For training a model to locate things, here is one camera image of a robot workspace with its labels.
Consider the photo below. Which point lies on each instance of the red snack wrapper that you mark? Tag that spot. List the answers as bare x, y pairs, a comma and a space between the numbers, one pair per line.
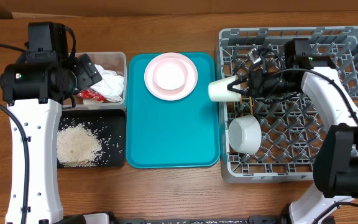
91, 95

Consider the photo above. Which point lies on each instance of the small pink plate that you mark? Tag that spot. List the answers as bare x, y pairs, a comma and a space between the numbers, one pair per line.
169, 73

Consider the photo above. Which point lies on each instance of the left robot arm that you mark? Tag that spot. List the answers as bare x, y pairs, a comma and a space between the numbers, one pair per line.
34, 93

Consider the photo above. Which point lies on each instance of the white cup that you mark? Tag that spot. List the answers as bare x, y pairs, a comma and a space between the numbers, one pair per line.
218, 91

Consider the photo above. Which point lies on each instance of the clear plastic waste bin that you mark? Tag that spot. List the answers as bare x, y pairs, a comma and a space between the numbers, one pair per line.
115, 61

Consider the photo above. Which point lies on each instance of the large pink plate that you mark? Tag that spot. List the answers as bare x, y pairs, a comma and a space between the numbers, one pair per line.
172, 95

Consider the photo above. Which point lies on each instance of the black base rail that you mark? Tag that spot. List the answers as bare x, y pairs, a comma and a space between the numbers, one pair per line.
108, 217

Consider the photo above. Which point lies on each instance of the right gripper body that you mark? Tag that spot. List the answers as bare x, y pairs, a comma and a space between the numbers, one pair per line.
261, 82

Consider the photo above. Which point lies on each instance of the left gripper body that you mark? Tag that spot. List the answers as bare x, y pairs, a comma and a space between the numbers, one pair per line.
82, 76

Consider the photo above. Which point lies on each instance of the black rectangular tray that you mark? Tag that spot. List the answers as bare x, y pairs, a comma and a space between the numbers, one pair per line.
115, 120

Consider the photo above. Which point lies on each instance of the grey dishwasher rack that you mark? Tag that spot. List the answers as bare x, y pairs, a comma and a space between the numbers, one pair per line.
292, 130

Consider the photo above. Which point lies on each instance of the grey bowl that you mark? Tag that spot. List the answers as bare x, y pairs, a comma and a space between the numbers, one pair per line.
245, 134

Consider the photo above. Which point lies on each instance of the white rice pile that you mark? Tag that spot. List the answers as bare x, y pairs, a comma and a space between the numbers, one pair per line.
80, 146

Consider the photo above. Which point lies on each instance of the white napkin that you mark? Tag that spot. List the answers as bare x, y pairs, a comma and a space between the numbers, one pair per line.
111, 86

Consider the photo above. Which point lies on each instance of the teal serving tray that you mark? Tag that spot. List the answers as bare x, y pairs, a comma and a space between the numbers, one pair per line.
166, 134

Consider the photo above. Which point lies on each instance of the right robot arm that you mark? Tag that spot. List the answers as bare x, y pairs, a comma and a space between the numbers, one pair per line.
335, 168

